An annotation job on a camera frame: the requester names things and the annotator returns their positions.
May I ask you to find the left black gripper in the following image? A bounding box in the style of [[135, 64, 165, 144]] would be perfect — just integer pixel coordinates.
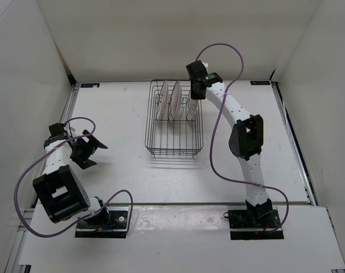
[[70, 129, 106, 169]]

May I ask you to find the green rimmed white plate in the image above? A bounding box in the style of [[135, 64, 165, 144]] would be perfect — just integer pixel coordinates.
[[186, 98, 199, 121]]

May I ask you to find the red patterned plate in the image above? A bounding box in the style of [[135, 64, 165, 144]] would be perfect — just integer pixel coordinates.
[[168, 80, 181, 121], [156, 80, 169, 120]]

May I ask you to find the wire dish rack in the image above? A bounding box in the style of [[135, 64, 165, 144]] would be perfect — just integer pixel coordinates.
[[145, 80, 204, 158]]

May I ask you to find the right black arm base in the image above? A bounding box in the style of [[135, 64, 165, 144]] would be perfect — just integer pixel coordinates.
[[223, 209, 284, 241]]

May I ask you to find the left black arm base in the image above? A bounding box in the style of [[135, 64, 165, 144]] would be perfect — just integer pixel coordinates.
[[75, 206, 130, 239]]

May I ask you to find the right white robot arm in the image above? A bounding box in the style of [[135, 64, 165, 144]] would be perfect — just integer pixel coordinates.
[[189, 72, 273, 228]]

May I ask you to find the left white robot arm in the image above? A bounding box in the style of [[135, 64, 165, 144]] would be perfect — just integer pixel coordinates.
[[32, 131, 110, 228]]

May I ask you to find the right blue table label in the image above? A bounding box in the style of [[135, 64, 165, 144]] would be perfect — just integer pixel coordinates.
[[250, 80, 270, 85]]

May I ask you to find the blue table label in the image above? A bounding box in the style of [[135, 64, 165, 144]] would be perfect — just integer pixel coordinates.
[[250, 80, 270, 85], [80, 83, 100, 88]]

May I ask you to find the left blue table label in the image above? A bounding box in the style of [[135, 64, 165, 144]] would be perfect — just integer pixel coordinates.
[[80, 83, 100, 88]]

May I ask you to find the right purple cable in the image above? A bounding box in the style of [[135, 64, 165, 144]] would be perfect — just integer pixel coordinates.
[[195, 43, 290, 233]]

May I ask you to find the purple cable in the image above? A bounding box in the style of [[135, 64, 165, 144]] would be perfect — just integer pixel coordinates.
[[195, 43, 290, 233], [14, 117, 133, 238]]

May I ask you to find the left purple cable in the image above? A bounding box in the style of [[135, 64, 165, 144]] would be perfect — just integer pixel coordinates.
[[14, 117, 133, 238]]

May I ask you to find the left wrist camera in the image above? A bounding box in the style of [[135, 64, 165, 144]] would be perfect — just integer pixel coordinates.
[[48, 123, 65, 137]]

